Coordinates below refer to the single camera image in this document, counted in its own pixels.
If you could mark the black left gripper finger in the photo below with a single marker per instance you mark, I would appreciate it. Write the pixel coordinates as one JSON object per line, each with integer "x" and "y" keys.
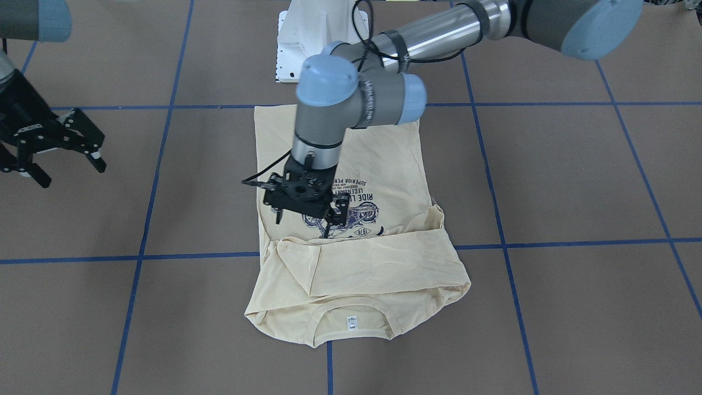
{"x": 279, "y": 212}
{"x": 337, "y": 216}

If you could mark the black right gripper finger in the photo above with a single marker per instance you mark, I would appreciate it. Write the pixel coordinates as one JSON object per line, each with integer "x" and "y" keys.
{"x": 96, "y": 160}
{"x": 37, "y": 173}

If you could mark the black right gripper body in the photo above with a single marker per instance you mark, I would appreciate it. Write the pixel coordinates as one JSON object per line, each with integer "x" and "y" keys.
{"x": 22, "y": 103}

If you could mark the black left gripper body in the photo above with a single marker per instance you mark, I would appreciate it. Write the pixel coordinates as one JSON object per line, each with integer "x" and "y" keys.
{"x": 341, "y": 209}

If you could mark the cream long-sleeve graphic t-shirt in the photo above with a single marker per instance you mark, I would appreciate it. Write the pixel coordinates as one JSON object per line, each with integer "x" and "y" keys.
{"x": 392, "y": 266}

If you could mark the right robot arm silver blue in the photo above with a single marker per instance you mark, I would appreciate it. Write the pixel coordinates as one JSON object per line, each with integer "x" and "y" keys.
{"x": 38, "y": 21}

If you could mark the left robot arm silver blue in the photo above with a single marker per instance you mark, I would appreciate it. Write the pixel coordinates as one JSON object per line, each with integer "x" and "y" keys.
{"x": 368, "y": 84}

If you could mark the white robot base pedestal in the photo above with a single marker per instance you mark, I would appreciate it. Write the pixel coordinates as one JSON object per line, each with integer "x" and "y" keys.
{"x": 307, "y": 27}

